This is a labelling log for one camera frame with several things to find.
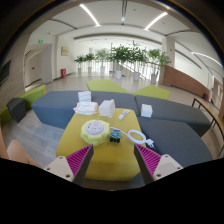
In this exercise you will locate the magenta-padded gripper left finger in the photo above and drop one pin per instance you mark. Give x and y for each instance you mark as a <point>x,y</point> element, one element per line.
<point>58,167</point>

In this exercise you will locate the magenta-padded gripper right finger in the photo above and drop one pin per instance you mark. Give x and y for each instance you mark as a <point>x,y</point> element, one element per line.
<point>165,165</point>

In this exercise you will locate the dark charger with blue label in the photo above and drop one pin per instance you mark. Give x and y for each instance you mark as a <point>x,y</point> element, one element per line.
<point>115,136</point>

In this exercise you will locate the person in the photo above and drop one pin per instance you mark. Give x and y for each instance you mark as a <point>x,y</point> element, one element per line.
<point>16,151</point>

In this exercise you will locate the round yellow-green power strip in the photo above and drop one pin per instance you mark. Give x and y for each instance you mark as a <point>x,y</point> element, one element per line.
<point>93,133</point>

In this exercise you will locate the small white cube box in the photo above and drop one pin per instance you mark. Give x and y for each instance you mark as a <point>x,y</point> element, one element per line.
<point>146,110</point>

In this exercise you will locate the long gray upholstered bench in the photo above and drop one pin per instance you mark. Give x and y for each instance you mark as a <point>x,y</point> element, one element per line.
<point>53,106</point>

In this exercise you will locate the small white tube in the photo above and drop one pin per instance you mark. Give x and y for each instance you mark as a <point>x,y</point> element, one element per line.
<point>124,114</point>

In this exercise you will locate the white wet wipes pack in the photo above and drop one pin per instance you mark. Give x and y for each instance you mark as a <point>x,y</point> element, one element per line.
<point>86,108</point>

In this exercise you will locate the dark gray upholstered stool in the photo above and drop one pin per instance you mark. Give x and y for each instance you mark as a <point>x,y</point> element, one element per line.
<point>16,110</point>

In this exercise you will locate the green upholstered bench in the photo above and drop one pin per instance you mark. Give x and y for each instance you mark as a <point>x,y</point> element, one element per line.
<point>33,95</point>
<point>153,92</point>
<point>106,86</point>

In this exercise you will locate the white tissue pack stack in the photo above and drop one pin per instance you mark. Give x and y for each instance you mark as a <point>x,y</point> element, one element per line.
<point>84,96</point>

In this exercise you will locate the tall white carton box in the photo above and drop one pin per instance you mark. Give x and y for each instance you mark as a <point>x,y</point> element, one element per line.
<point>106,108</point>

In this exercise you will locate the red bin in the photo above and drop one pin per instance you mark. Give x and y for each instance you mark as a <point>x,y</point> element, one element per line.
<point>63,73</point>

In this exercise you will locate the row of potted plants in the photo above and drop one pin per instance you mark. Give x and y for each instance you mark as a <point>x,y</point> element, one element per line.
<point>120,55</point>

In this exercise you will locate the green exit sign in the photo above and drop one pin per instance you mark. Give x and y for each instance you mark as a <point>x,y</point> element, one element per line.
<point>40,41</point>

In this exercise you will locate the long ceiling light strips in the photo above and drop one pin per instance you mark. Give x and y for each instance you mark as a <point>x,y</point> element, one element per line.
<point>89,14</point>

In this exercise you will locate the wooden bench with black frame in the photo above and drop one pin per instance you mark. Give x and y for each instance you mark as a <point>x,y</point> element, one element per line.
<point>208,106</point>

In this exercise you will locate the black wall screen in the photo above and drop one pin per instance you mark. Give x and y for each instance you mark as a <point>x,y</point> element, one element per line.
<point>4,72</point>

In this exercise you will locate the yellow wall picture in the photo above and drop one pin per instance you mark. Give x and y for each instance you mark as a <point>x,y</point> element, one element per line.
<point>65,51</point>

